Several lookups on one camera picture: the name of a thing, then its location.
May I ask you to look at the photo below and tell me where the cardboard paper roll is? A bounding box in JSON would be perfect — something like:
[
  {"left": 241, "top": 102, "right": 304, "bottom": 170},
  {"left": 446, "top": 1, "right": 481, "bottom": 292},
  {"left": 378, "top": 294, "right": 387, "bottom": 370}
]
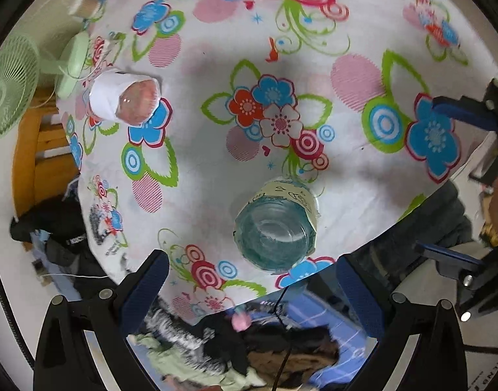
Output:
[{"left": 67, "top": 0, "right": 108, "bottom": 20}]

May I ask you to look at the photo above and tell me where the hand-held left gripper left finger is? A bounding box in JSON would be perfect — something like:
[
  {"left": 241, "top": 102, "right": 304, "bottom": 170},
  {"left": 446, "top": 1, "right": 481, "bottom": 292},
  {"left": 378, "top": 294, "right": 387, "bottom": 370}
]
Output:
[{"left": 34, "top": 249, "right": 170, "bottom": 391}]

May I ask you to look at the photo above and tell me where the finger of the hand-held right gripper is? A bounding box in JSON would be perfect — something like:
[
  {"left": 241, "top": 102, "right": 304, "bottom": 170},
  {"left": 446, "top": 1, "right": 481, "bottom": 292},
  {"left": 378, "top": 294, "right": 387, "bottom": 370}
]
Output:
[
  {"left": 431, "top": 78, "right": 498, "bottom": 133},
  {"left": 415, "top": 242, "right": 491, "bottom": 291}
]

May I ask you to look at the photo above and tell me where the black garment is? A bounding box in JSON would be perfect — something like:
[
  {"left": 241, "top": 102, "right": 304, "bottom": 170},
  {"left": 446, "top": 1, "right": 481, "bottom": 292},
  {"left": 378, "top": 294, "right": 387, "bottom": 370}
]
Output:
[{"left": 9, "top": 179, "right": 111, "bottom": 290}]

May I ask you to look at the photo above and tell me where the grey white knitted fabric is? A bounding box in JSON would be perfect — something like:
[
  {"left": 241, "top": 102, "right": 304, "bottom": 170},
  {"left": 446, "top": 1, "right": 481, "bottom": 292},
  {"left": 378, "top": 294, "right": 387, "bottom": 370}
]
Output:
[{"left": 141, "top": 297, "right": 217, "bottom": 353}]

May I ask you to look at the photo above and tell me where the yellow wooden chair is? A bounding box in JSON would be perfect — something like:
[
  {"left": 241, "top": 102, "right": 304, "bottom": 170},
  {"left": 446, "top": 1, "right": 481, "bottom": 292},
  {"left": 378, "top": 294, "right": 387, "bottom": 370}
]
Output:
[{"left": 11, "top": 93, "right": 81, "bottom": 217}]

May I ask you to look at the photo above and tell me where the thin black cable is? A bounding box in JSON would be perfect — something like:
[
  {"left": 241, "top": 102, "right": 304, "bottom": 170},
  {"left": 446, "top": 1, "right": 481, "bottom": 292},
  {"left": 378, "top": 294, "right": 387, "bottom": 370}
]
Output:
[{"left": 269, "top": 287, "right": 292, "bottom": 391}]

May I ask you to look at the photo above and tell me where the floral tablecloth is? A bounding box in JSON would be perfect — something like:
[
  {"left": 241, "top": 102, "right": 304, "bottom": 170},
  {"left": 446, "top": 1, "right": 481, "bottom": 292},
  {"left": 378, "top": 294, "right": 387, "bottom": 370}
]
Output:
[{"left": 55, "top": 0, "right": 498, "bottom": 318}]

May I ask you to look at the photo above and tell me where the dark grey cloth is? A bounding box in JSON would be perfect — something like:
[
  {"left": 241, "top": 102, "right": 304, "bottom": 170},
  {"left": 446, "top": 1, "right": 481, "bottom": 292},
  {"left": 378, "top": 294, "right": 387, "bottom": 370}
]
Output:
[{"left": 347, "top": 181, "right": 475, "bottom": 295}]

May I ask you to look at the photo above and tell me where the glass cup with paper label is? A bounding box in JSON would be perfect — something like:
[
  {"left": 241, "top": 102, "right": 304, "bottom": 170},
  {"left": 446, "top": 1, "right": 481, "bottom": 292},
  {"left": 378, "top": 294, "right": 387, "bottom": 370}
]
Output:
[{"left": 234, "top": 177, "right": 320, "bottom": 274}]

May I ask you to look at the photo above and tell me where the brown garment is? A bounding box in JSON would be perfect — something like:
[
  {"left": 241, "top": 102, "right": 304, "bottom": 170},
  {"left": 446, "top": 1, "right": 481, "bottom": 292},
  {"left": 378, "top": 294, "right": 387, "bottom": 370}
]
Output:
[{"left": 247, "top": 346, "right": 341, "bottom": 389}]

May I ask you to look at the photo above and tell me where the light green electric fan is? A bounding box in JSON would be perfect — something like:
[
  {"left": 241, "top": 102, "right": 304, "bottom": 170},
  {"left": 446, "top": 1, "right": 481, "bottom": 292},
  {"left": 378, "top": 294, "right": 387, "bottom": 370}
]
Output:
[{"left": 0, "top": 32, "right": 91, "bottom": 146}]

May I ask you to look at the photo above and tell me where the pink soft object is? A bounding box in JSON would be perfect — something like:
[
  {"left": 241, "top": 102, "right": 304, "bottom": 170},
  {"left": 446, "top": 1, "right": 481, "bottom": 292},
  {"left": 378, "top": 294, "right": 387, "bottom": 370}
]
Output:
[{"left": 231, "top": 310, "right": 253, "bottom": 332}]

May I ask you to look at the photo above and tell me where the white wrapped cup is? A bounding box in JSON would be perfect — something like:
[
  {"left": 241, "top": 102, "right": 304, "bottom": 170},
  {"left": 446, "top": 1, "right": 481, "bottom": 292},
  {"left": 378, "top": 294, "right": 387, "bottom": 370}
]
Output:
[{"left": 88, "top": 69, "right": 160, "bottom": 126}]

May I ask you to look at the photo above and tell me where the light green garment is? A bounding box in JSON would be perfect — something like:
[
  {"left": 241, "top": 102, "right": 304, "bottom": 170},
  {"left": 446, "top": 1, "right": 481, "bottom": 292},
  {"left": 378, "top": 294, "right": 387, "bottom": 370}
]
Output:
[{"left": 128, "top": 332, "right": 266, "bottom": 391}]

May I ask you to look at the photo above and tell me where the black clothing pile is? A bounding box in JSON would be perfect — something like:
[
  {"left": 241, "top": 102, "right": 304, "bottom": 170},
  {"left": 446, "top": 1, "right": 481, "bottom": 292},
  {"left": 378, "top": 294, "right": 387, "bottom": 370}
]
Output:
[{"left": 202, "top": 313, "right": 341, "bottom": 389}]

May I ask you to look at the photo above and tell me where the thick black cable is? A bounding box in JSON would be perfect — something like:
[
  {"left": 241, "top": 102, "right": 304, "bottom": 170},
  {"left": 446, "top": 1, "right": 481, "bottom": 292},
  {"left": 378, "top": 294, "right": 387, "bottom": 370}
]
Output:
[{"left": 0, "top": 246, "right": 35, "bottom": 372}]

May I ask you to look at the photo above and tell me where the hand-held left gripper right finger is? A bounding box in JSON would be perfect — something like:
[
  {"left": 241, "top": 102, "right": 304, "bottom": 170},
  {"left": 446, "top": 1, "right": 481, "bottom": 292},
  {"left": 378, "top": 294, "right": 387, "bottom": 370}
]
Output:
[{"left": 336, "top": 254, "right": 472, "bottom": 391}]

